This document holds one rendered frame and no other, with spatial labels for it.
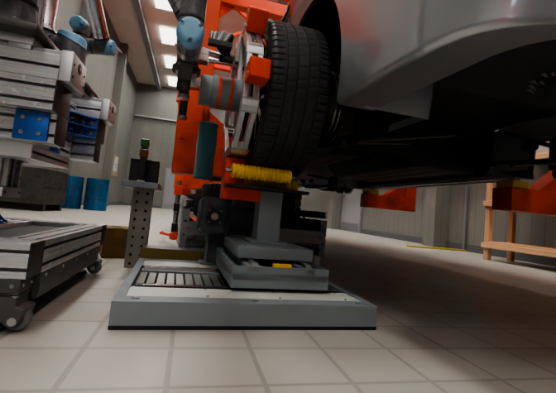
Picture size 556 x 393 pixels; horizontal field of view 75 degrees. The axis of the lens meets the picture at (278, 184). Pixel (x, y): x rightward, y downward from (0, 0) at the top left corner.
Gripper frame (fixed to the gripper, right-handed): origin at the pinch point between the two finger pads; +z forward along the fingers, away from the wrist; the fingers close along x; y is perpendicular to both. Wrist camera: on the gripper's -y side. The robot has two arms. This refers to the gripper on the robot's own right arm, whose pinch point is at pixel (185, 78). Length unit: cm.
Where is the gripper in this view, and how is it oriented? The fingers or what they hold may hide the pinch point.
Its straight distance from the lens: 144.6
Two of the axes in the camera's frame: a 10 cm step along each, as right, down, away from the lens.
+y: 0.9, -9.9, 0.8
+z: -2.8, 0.5, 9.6
